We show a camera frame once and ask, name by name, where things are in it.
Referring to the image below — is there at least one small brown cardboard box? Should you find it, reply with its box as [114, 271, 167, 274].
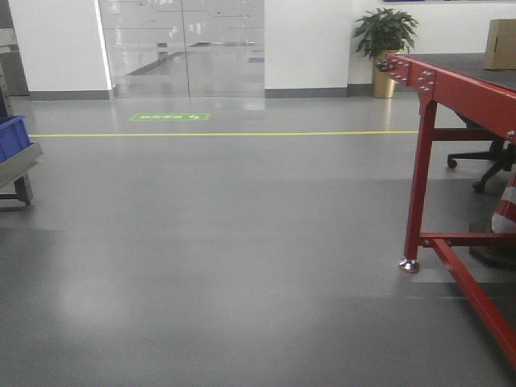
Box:
[483, 19, 516, 70]

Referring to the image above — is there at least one gold plant pot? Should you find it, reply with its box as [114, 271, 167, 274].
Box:
[372, 50, 400, 98]

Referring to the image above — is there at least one glass double door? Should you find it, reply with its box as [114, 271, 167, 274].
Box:
[98, 0, 264, 98]

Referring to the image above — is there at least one green potted plant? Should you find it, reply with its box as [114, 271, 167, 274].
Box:
[352, 8, 419, 59]

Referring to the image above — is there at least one grey metal cart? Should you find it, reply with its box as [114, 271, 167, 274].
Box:
[1, 143, 43, 206]

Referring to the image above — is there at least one orange white traffic cone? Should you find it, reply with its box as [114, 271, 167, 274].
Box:
[468, 173, 515, 270]

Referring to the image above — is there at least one black office chair base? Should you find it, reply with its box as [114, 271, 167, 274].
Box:
[447, 140, 515, 193]

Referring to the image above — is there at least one blue plastic bin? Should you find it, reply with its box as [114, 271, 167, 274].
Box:
[0, 115, 31, 162]

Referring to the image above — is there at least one red metal conveyor frame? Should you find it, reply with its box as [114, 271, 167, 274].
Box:
[377, 53, 515, 363]

